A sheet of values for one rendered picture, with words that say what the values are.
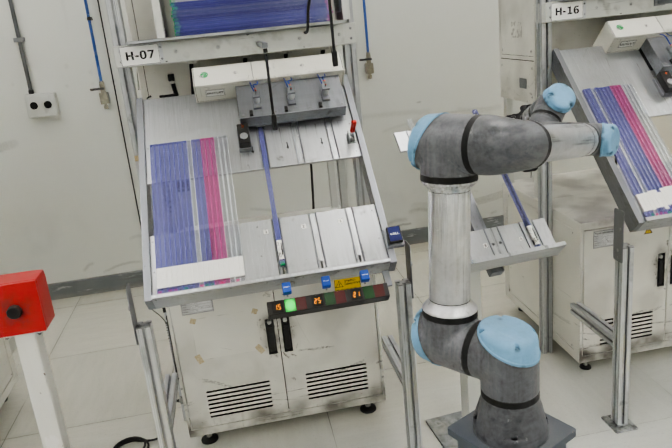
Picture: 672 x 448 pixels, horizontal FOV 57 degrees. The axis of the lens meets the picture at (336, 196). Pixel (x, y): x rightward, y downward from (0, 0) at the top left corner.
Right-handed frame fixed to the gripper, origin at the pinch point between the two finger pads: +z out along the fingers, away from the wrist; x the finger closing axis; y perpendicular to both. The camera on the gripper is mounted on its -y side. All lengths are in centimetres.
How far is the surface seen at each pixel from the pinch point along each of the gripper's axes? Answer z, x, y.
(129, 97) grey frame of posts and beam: 32, 105, 50
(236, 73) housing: 22, 70, 49
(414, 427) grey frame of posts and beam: 41, 35, -70
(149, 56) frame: 21, 96, 58
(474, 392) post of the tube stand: 43, 12, -65
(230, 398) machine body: 67, 89, -49
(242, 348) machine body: 57, 82, -34
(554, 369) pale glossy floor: 75, -35, -66
